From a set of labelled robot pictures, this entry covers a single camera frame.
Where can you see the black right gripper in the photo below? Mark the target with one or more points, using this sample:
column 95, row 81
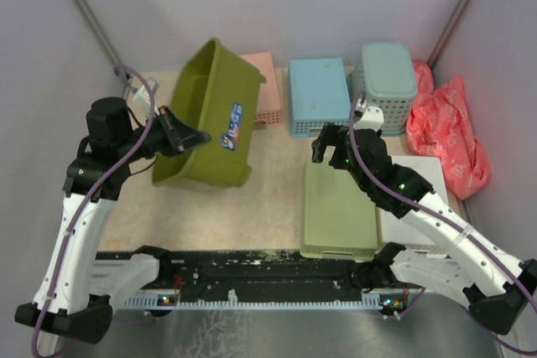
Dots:
column 331, row 135

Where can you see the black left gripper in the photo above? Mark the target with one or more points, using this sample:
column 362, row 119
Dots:
column 179, row 137

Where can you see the light blue perforated bin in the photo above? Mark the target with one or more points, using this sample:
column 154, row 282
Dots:
column 318, row 94

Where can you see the olive green tub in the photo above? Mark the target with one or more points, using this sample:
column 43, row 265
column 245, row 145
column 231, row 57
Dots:
column 217, row 93

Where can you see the salmon pink perforated bin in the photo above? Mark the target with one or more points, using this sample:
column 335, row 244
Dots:
column 269, row 108

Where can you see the pale green perforated basket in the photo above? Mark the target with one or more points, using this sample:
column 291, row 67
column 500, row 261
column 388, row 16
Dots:
column 385, row 73

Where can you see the light green perforated bin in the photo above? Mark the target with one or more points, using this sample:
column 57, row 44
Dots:
column 338, row 220

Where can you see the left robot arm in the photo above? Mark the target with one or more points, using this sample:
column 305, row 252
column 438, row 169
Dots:
column 69, row 304

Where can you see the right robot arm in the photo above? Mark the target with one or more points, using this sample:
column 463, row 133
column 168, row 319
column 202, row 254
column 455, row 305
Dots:
column 491, row 284

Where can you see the red plastic bag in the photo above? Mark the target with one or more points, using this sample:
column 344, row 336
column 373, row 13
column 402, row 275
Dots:
column 439, row 125

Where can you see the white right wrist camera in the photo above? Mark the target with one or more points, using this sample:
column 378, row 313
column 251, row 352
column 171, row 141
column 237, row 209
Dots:
column 368, row 117

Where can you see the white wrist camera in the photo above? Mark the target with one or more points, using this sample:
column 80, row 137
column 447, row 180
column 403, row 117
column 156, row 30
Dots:
column 140, row 99
column 368, row 117

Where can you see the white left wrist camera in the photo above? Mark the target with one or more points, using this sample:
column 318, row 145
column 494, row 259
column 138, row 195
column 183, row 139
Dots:
column 140, row 99

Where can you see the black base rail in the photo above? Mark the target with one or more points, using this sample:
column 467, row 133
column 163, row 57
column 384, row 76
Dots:
column 270, row 276

